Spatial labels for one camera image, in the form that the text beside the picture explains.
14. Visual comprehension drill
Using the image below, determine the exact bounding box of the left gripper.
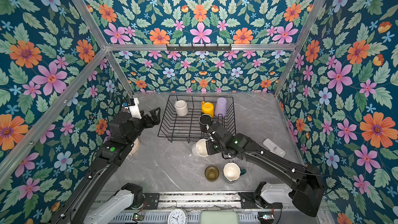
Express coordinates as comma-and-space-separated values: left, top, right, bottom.
125, 105, 161, 146

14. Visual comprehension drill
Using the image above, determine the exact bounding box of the black mug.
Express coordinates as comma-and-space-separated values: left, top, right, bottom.
199, 114, 212, 133

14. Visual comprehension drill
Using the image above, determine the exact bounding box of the cream white mug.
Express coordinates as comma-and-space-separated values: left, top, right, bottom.
192, 139, 208, 157

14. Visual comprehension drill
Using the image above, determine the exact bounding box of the lavender plastic cup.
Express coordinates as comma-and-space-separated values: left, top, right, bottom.
214, 97, 228, 118

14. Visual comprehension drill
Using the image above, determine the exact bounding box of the red interior white mug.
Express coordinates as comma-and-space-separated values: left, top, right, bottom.
174, 100, 189, 117

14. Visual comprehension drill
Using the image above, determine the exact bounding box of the yellow mug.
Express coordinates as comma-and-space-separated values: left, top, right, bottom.
201, 101, 215, 117

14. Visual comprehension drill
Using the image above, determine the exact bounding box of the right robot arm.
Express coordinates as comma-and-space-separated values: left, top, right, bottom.
201, 120, 325, 217

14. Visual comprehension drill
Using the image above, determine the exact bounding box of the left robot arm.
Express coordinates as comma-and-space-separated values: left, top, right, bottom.
48, 107, 161, 224

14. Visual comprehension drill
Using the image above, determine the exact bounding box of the round beige kitchen timer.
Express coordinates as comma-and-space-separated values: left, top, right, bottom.
129, 139, 141, 156

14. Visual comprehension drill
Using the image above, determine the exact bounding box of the olive green glass cup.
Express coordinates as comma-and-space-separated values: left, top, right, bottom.
205, 166, 219, 182

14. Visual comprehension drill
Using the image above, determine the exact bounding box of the pale green sponge pad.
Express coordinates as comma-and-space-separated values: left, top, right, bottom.
200, 211, 239, 224

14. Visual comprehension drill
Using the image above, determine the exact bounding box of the white analog clock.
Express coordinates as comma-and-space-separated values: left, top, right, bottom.
167, 208, 189, 224

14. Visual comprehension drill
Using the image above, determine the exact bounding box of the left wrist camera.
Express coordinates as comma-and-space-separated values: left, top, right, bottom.
122, 97, 142, 119

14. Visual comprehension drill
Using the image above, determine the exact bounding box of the black wire dish rack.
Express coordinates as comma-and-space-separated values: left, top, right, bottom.
158, 94, 218, 143

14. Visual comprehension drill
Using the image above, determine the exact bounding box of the white mug green handle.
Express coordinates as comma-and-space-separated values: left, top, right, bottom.
223, 162, 246, 183

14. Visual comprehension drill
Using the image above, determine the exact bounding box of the wall hook rail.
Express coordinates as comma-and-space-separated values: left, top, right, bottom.
166, 44, 232, 52

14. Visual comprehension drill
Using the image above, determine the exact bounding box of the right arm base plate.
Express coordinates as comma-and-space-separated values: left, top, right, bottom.
238, 191, 283, 209

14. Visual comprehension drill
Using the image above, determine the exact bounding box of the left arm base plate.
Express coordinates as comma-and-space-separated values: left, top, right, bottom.
126, 193, 160, 211

